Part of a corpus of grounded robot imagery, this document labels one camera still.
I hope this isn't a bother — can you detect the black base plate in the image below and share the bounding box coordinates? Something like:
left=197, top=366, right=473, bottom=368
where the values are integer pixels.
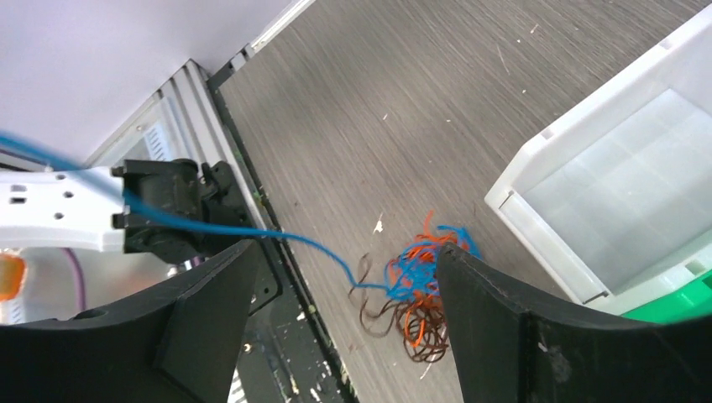
left=208, top=77, right=357, bottom=403

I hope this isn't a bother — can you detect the blue cable in tangle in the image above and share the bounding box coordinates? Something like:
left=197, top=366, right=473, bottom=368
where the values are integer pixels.
left=384, top=224, right=483, bottom=304

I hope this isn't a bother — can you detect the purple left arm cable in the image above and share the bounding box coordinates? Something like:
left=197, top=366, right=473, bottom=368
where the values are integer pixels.
left=62, top=248, right=88, bottom=312

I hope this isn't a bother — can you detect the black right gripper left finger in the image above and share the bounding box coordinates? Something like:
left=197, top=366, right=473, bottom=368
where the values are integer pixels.
left=1, top=240, right=262, bottom=402

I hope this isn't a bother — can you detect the aluminium frame rail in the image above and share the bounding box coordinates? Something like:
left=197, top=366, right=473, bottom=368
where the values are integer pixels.
left=87, top=60, right=269, bottom=229

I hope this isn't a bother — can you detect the white plastic bin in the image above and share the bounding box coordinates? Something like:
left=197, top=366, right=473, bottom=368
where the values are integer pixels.
left=484, top=8, right=711, bottom=315

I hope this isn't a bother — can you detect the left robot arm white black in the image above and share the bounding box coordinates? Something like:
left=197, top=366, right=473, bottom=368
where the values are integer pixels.
left=1, top=159, right=254, bottom=264

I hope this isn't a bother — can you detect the green plastic bin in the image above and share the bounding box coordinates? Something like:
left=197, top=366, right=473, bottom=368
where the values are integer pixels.
left=622, top=272, right=711, bottom=324

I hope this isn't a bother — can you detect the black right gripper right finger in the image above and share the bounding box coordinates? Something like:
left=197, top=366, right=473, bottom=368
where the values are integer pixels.
left=437, top=243, right=711, bottom=402

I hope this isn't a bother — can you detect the blue cable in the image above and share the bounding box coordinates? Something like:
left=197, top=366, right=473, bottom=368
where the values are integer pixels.
left=0, top=133, right=390, bottom=293
left=384, top=224, right=483, bottom=304

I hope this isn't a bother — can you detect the brown cable bundle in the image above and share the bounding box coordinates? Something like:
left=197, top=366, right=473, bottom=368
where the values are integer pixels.
left=348, top=253, right=451, bottom=364

